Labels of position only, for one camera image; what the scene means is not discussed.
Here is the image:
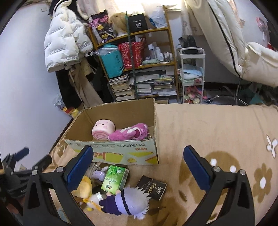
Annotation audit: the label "wooden bookshelf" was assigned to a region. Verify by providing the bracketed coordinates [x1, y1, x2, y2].
[88, 6, 179, 102]

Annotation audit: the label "printed cardboard box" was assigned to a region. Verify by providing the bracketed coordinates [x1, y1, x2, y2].
[65, 98, 159, 165]

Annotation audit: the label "white fluffy chick plush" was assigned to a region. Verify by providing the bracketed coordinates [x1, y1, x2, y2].
[83, 192, 106, 211]

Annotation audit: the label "white-haired purple doll plush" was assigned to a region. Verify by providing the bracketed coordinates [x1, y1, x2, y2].
[99, 186, 151, 220]

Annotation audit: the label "stack of books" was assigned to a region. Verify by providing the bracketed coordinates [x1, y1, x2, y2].
[108, 74, 135, 102]

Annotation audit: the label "white puffer jacket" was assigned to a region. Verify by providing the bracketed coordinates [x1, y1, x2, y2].
[44, 1, 93, 72]

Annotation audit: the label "black Face tissue pack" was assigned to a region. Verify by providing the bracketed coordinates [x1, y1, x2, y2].
[136, 175, 167, 201]

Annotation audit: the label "yellow bear plush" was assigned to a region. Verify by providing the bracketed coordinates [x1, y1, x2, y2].
[72, 176, 92, 199]

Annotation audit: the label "pink swirl roll plush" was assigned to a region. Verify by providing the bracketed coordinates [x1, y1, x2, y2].
[91, 119, 115, 140]

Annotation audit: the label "teal bag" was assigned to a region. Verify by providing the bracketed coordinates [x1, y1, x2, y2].
[95, 44, 124, 79]

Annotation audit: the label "beige floral plush blanket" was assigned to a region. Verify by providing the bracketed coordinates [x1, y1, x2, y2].
[42, 102, 278, 226]

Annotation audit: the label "magenta pink plush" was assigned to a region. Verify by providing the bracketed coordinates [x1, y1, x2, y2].
[108, 123, 148, 141]

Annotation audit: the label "black box with 40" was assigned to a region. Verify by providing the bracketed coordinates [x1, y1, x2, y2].
[128, 14, 148, 33]

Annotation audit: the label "white duvet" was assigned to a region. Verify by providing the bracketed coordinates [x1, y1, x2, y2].
[187, 1, 277, 88]

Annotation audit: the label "red patterned gift bag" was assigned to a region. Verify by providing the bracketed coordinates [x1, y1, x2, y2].
[118, 41, 146, 70]

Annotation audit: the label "white rolling cart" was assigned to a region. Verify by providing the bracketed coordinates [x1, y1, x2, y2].
[179, 47, 205, 104]

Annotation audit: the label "beige coat hanging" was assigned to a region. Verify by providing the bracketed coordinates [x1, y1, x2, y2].
[69, 57, 103, 109]

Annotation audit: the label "snack bags on floor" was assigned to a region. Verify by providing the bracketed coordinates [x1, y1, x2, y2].
[53, 94, 80, 118]

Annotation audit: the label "green tissue pack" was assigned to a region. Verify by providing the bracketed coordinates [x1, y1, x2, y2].
[101, 165, 129, 195]

